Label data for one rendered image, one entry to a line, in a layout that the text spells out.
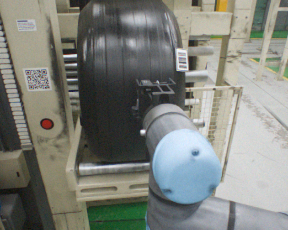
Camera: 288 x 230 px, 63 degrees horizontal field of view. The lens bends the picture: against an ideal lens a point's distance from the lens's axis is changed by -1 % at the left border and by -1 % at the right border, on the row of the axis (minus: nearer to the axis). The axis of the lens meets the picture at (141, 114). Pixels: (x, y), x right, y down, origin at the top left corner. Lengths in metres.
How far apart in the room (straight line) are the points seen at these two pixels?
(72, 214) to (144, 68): 0.76
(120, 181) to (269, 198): 1.56
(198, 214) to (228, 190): 1.84
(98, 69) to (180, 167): 0.40
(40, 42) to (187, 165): 0.61
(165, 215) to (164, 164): 0.09
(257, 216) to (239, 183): 1.92
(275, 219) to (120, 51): 0.46
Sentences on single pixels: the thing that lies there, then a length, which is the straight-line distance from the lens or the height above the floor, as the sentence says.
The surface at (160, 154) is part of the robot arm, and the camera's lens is 0.28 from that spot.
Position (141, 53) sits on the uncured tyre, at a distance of 0.61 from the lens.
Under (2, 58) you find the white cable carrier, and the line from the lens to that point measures 0.84.
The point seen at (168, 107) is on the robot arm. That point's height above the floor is 1.31.
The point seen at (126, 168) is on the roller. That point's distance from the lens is 0.87.
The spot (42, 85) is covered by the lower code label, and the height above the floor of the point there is 1.20.
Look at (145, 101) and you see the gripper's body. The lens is 0.45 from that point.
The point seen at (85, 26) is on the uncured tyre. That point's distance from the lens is 0.67.
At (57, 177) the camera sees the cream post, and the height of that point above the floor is 0.82.
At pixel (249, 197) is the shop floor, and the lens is 2.18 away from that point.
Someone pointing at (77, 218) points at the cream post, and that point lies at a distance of 1.17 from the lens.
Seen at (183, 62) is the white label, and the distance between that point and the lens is 0.64.
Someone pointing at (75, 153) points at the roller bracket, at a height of 0.95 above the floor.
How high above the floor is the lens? 1.47
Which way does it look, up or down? 28 degrees down
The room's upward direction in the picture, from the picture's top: straight up
